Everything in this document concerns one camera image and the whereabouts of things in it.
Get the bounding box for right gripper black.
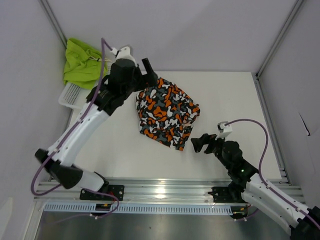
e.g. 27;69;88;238
190;132;231;170

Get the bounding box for orange camouflage shorts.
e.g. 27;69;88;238
135;77;201;151

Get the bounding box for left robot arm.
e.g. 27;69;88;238
35;58;158;200

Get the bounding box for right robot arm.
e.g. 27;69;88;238
191;133;320;240

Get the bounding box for lime green shorts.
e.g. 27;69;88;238
63;38;102;90

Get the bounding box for white plastic basket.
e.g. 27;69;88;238
58;59;102;110

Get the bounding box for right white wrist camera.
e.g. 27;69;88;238
215;121;233;140

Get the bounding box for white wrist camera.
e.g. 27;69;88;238
110;45;138;67
215;121;233;140

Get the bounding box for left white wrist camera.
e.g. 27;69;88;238
110;45;138;67

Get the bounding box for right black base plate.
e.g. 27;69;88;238
208;186;245;204

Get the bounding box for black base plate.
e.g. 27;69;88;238
208;186;245;204
79;184;125;201

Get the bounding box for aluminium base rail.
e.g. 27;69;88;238
33;177;306;204

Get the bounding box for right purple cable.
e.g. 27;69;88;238
224;118;320;232

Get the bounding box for right aluminium side rail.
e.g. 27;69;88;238
251;73;292;186

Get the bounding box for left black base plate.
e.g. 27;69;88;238
79;184;125;201

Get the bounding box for left aluminium corner post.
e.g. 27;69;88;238
38;0;68;49

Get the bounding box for aluminium corner post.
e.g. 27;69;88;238
255;0;307;79
38;0;68;49

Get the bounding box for right aluminium corner post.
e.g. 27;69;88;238
255;0;307;79

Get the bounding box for white slotted cable duct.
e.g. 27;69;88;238
44;202;233;216

